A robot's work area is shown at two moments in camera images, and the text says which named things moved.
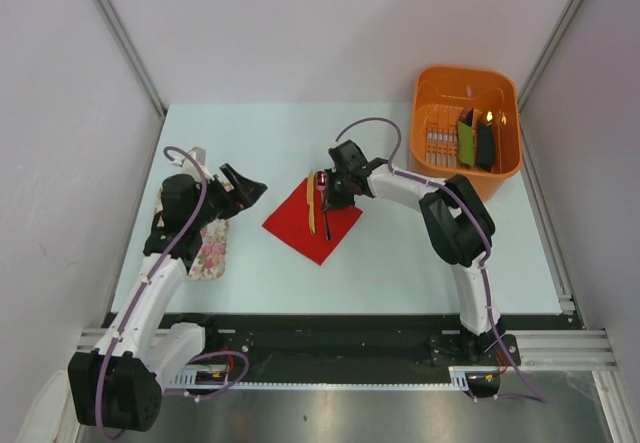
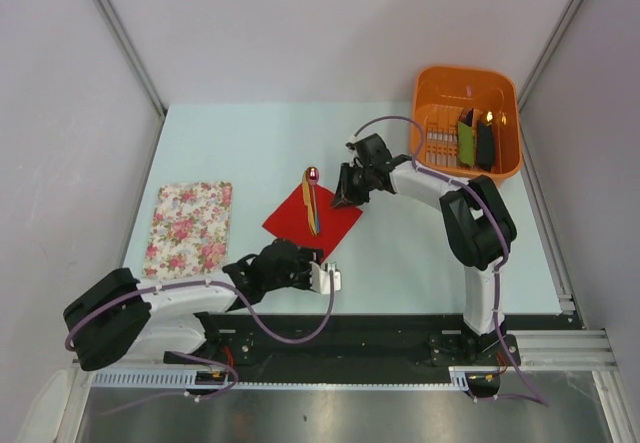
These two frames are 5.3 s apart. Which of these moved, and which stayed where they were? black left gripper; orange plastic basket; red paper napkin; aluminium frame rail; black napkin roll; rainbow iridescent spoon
Moved: black left gripper; rainbow iridescent spoon
Stayed: orange plastic basket; red paper napkin; aluminium frame rail; black napkin roll
